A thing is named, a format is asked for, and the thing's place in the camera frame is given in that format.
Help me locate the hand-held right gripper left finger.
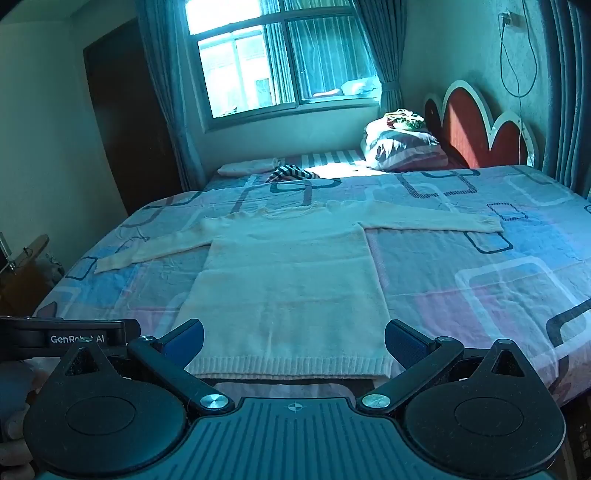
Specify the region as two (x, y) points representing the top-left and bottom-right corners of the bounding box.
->
(61, 318), (235, 415)

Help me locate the dark wooden wardrobe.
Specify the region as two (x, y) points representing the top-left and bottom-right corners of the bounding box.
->
(82, 17), (184, 219)

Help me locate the colourful cloth bundle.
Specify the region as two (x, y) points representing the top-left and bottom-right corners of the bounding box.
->
(382, 109), (426, 133)

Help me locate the black white striped cloth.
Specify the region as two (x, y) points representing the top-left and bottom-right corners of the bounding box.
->
(265, 163), (320, 184)

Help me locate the bed with patterned sheet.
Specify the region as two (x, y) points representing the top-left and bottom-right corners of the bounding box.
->
(32, 150), (591, 409)

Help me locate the red white petal headboard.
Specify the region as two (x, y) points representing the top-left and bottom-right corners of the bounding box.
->
(423, 80), (539, 169)

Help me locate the blue curtain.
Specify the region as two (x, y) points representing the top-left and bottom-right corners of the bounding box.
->
(544, 0), (591, 200)
(135, 0), (207, 191)
(352, 0), (406, 114)

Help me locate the white cloth on windowsill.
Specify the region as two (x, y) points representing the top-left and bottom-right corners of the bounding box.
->
(341, 78), (382, 96)

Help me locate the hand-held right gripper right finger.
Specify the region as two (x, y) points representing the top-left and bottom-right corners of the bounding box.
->
(361, 318), (533, 415)

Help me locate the wooden furniture piece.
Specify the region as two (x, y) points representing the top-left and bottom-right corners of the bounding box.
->
(0, 233), (64, 317)

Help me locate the cream knitted sweater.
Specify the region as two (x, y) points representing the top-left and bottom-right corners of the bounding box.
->
(95, 200), (505, 382)

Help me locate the hanging charger cable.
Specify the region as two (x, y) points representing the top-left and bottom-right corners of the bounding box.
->
(498, 11), (539, 165)

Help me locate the white flat pillow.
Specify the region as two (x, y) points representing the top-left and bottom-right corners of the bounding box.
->
(217, 157), (279, 177)

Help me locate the sliding glass window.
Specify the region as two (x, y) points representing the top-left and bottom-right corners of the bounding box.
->
(184, 0), (385, 120)

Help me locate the striped pillow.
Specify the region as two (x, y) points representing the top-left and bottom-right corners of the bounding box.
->
(360, 122), (452, 172)

